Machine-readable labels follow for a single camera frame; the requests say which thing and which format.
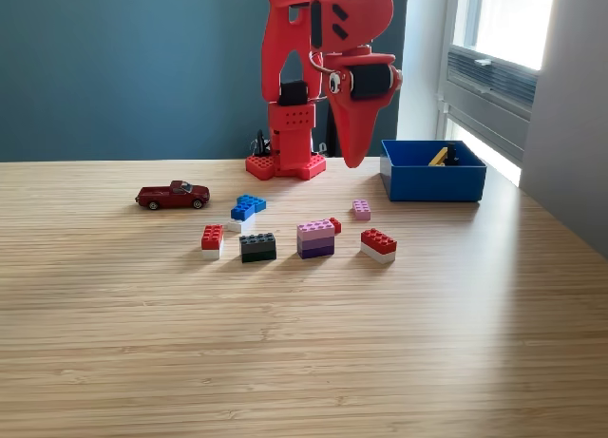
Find yellow toy digger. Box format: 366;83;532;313
427;142;462;168

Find pink and purple brick stack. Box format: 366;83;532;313
296;219;336;260

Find black brick stack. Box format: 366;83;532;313
238;232;278;264

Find blue plastic bin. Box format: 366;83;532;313
379;139;488;203

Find dark wooden chair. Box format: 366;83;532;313
324;98;344;158

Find red and white brick stack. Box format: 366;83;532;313
200;224;225;260
359;227;399;265

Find grey louvred window vent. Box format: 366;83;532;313
445;46;540;110

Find blue and white brick stack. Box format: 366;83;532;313
226;194;268;234

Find white framed window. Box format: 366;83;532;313
449;0;557;72

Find dark red toy car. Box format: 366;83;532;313
134;180;211;212

